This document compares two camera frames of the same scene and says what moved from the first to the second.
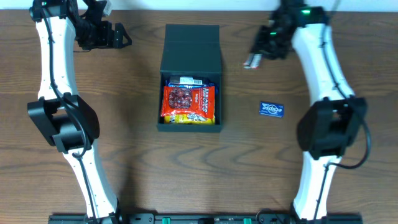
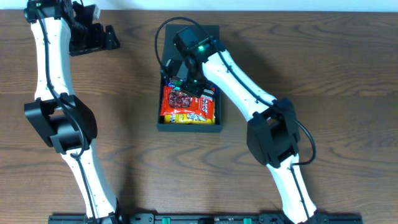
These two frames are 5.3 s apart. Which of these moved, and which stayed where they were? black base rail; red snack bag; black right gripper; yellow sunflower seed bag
Moved: black right gripper
Stayed: yellow sunflower seed bag; black base rail; red snack bag
